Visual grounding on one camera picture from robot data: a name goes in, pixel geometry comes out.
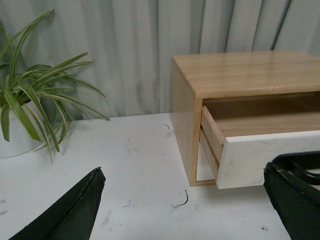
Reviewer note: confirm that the white front wooden drawer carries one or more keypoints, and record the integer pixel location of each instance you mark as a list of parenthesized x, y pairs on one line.
[(235, 149)]

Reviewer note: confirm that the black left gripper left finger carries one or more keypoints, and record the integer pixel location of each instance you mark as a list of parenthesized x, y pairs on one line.
[(72, 216)]

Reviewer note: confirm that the white plant pot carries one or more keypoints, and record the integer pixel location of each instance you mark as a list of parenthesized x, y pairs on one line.
[(20, 141)]

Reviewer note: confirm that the light wooden cabinet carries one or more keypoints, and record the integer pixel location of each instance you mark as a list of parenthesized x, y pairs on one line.
[(243, 83)]

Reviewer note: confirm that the grey curtain backdrop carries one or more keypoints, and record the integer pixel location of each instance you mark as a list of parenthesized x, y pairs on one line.
[(130, 43)]

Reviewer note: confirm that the black drawer handle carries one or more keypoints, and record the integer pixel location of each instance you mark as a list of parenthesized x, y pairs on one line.
[(299, 164)]

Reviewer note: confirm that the green spider plant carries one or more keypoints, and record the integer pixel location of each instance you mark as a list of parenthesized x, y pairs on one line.
[(38, 84)]

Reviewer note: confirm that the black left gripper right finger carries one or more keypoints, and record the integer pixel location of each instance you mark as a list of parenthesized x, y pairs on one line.
[(296, 202)]

